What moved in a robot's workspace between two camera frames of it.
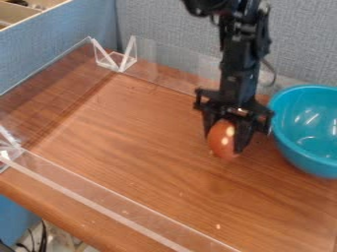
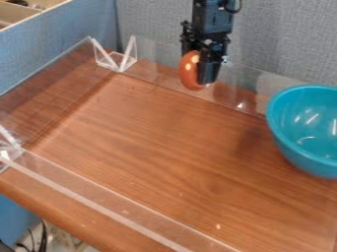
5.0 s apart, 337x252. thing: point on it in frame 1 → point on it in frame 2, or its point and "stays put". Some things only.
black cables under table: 43,242 stays put
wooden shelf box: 19,11 stays put
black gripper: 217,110 → 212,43
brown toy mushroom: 221,138 → 188,70
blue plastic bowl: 304,126 stays put
